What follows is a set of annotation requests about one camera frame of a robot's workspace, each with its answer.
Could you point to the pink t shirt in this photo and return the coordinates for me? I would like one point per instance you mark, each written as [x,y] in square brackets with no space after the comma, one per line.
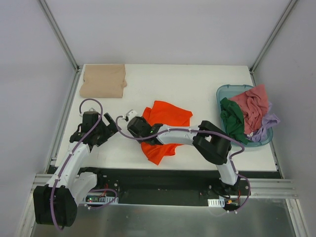
[254,104]

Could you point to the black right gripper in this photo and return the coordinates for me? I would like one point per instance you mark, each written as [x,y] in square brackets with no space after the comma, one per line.
[132,123]

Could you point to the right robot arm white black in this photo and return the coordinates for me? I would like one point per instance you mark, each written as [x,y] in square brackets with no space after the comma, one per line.
[212,143]

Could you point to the teal plastic basket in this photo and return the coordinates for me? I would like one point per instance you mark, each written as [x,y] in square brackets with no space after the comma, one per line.
[230,91]

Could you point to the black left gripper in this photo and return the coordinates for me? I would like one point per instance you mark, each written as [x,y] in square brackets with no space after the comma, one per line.
[103,131]

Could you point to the folded beige t shirt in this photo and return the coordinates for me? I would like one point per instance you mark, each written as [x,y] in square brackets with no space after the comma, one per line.
[103,81]

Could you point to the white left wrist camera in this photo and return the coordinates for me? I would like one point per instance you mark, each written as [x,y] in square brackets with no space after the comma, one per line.
[92,109]

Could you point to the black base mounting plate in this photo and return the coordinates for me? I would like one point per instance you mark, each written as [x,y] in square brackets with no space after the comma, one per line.
[158,187]

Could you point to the lavender t shirt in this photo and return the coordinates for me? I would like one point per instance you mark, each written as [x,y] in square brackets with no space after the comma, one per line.
[269,120]

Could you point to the left aluminium frame post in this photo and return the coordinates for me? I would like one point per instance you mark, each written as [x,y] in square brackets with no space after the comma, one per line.
[58,34]

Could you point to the green t shirt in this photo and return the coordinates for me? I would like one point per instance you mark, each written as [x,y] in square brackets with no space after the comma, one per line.
[233,120]

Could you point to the front aluminium frame rail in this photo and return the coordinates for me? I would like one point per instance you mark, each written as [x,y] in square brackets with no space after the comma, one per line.
[262,188]

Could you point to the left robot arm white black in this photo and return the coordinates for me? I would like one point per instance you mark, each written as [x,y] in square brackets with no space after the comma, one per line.
[57,201]

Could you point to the right white cable duct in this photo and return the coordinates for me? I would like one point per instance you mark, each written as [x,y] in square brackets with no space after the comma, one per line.
[216,202]

